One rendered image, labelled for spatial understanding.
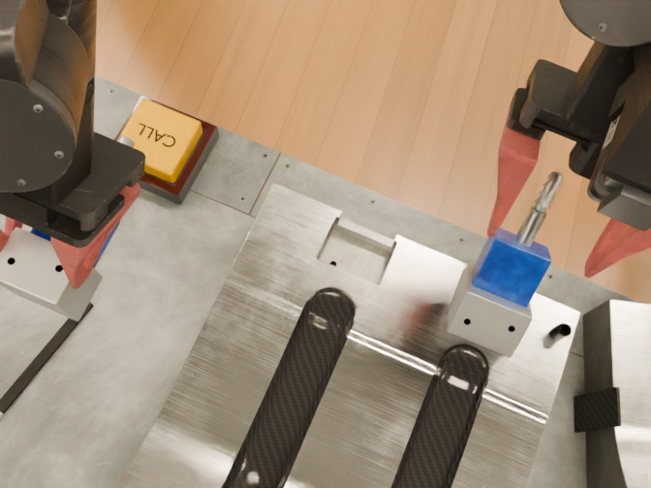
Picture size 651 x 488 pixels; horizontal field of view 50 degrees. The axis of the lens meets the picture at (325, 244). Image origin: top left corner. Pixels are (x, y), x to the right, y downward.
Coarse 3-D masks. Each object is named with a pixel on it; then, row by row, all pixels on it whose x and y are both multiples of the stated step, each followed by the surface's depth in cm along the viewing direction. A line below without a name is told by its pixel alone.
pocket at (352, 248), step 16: (336, 224) 57; (352, 224) 57; (336, 240) 57; (352, 240) 57; (368, 240) 57; (384, 240) 56; (320, 256) 56; (336, 256) 57; (352, 256) 57; (368, 256) 57; (384, 256) 57; (352, 272) 57; (368, 272) 57; (384, 272) 57
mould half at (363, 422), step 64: (256, 256) 54; (448, 256) 55; (256, 320) 52; (384, 320) 52; (576, 320) 54; (192, 384) 51; (256, 384) 51; (384, 384) 51; (512, 384) 51; (192, 448) 49; (320, 448) 50; (384, 448) 50; (512, 448) 50
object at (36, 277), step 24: (24, 240) 45; (48, 240) 47; (0, 264) 45; (24, 264) 45; (48, 264) 45; (96, 264) 49; (24, 288) 44; (48, 288) 45; (72, 288) 46; (96, 288) 50; (72, 312) 47
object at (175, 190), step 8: (160, 104) 65; (128, 120) 65; (200, 120) 65; (208, 128) 65; (208, 136) 65; (200, 144) 64; (200, 152) 64; (192, 160) 64; (184, 168) 63; (192, 168) 63; (144, 176) 63; (184, 176) 63; (152, 184) 63; (160, 184) 63; (168, 184) 63; (176, 184) 63; (184, 184) 63; (176, 192) 62
